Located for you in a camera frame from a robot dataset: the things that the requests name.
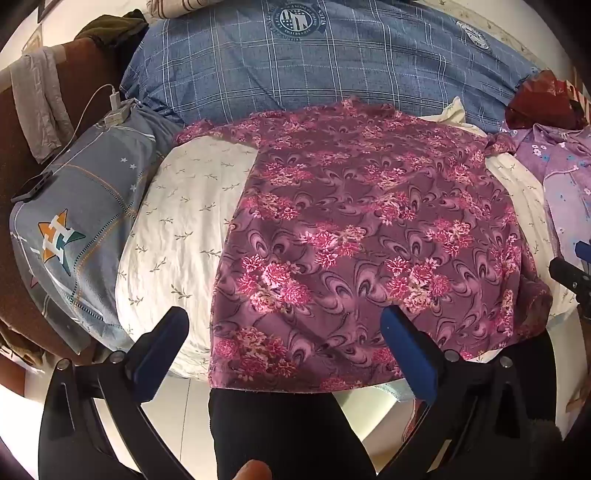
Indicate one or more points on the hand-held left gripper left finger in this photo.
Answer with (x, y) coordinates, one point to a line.
(147, 369)

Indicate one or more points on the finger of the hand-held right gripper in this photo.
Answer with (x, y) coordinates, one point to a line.
(568, 274)
(582, 250)

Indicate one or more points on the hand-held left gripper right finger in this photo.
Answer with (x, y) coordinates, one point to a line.
(406, 350)

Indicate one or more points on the purple floral garment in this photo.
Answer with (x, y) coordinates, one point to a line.
(351, 221)

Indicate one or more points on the person's left hand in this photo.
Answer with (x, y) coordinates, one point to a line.
(251, 471)

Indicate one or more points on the lilac floral shirt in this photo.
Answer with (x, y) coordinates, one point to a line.
(563, 184)

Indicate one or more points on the tan crumpled cloth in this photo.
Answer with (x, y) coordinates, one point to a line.
(18, 341)

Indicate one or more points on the person's black trousers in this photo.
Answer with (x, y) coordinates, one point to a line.
(286, 434)

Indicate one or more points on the black fuzzy garment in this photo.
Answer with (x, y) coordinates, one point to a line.
(554, 447)

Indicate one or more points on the red white striped box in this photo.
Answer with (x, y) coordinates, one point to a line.
(577, 94)

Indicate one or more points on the dark red cloth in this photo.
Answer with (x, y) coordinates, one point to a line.
(540, 97)

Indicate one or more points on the white leaf-print quilt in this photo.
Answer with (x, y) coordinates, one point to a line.
(184, 207)

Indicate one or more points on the grey star-print pillow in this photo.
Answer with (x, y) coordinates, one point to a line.
(92, 194)

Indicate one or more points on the black phone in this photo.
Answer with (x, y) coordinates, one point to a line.
(32, 187)

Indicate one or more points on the white power strip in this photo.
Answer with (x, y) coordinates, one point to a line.
(117, 113)

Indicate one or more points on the grey towel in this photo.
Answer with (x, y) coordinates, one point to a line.
(41, 106)

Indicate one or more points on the blue plaid quilt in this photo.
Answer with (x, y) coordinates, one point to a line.
(323, 69)

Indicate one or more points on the olive green cloth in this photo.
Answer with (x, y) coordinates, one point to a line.
(115, 27)

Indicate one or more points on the striped beige pillow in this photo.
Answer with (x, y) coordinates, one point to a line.
(175, 7)

